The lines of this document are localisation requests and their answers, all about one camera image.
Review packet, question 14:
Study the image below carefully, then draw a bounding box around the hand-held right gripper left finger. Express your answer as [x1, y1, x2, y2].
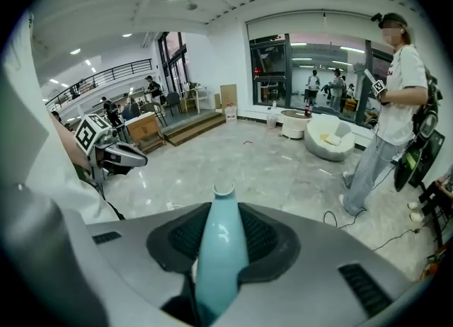
[86, 202, 213, 327]

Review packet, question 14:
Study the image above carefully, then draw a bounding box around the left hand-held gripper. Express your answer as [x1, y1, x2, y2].
[74, 113, 149, 182]

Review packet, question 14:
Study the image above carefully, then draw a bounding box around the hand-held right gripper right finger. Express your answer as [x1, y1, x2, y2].
[219, 202, 414, 327]

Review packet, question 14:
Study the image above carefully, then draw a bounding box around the person's left forearm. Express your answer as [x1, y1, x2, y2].
[52, 115, 92, 175]

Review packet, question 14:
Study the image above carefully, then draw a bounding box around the brown wooden cabinet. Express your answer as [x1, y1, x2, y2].
[125, 112, 168, 154]

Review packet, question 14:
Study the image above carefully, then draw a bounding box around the grey chair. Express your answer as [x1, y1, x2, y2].
[139, 101, 168, 127]

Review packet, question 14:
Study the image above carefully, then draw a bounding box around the wooden step platform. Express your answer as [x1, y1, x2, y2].
[161, 110, 228, 147]

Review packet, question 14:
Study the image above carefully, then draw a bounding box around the black railing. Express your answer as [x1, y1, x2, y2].
[45, 58, 154, 108]

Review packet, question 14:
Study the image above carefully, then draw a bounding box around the white table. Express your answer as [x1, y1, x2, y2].
[183, 86, 210, 115]

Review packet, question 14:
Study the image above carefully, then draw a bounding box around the person's white t-shirt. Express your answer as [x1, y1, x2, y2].
[0, 10, 121, 226]

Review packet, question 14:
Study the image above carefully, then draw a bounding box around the white round armchair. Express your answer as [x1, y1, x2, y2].
[304, 113, 357, 163]

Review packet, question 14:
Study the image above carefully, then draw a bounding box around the tall cardboard sheet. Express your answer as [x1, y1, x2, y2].
[219, 84, 238, 109]

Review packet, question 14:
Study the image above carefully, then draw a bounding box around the black folding chair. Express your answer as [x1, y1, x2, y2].
[418, 180, 453, 248]

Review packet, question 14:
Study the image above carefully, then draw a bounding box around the grey cushion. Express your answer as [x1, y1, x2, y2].
[334, 120, 353, 139]

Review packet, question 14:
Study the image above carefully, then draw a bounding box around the round side table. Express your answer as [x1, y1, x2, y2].
[280, 109, 312, 140]

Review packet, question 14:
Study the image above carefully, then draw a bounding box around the black framed window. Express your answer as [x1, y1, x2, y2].
[247, 33, 394, 129]

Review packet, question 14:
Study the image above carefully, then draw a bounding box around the black cable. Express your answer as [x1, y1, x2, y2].
[372, 227, 422, 253]
[323, 206, 368, 230]

